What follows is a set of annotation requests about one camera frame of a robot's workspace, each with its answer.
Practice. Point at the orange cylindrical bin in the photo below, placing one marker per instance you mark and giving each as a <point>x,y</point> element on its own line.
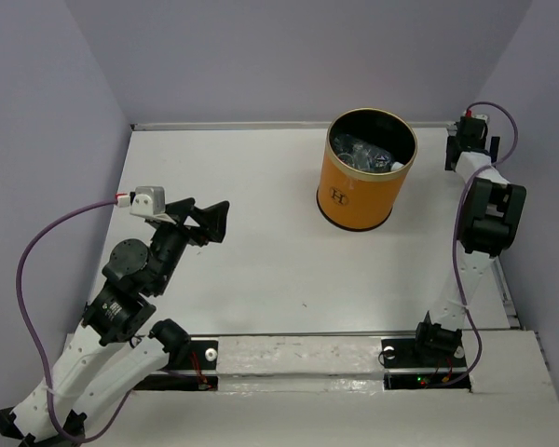
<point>353,199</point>

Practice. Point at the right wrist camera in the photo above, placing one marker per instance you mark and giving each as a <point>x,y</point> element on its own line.
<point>480,116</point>

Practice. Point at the clear bottle front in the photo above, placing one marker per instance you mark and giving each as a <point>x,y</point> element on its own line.
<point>374,159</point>

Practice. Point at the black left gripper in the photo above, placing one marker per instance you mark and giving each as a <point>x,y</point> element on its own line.
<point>213,219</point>

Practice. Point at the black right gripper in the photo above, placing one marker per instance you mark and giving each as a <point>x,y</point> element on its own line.
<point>495,149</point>

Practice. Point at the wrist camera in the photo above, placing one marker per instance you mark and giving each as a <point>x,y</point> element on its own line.
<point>148,202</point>
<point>480,116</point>

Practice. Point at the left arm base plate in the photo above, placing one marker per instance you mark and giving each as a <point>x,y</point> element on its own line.
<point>196,371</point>

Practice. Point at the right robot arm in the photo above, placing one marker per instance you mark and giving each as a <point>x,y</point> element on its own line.
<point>486,224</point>

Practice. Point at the clear bottle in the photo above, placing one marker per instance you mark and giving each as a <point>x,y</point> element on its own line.
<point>374,159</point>
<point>351,151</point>

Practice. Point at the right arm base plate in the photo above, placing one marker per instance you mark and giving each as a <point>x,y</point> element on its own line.
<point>404,369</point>

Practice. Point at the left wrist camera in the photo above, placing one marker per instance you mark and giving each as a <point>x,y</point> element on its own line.
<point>148,202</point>

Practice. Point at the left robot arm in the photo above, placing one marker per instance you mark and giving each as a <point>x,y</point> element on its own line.
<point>77,387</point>

